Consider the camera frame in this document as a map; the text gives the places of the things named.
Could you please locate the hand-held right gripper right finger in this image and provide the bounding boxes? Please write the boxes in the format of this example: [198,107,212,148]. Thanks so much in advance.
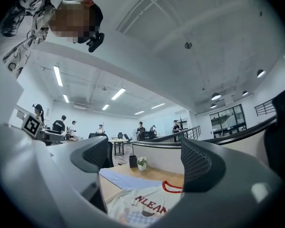
[156,137,285,228]

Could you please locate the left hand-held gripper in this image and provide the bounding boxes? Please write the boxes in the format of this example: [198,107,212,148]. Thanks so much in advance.
[22,113,65,146]

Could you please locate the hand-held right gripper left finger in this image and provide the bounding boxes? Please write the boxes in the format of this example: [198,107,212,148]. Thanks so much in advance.
[47,135,110,215]

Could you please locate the white and blue t-shirt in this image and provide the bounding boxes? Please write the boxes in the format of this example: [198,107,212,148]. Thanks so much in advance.
[99,167,185,227]

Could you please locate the black metal balcony railing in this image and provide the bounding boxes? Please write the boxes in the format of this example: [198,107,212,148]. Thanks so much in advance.
[254,98,276,117]

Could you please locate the black mesh office chair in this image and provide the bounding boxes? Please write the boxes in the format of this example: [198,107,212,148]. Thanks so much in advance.
[263,84,285,178]
[88,132,115,169]

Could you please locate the small white table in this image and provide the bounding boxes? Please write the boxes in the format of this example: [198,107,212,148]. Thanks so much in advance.
[108,138,129,156]

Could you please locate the short black metal railing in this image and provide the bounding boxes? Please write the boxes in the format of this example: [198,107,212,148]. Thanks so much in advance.
[178,125,202,141]

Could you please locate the black square holder box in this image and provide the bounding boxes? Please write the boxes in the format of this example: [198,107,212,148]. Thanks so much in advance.
[128,154,138,169]

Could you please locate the black framed glass doors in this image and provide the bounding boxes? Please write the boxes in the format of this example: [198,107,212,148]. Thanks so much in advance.
[209,104,247,138]

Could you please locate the group of ceiling tube lights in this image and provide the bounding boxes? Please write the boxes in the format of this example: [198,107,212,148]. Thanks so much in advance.
[53,65,166,115]

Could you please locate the potted white flower plant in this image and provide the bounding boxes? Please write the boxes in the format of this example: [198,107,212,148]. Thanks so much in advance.
[136,156,148,171]

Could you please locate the person's head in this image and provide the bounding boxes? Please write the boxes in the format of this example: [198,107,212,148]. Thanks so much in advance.
[48,0,104,44]

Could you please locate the black head-worn camera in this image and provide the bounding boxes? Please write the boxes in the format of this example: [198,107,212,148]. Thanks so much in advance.
[77,32,105,53]

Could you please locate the white ceiling cable tray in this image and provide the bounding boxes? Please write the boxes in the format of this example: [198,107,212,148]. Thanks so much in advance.
[115,0,188,34]

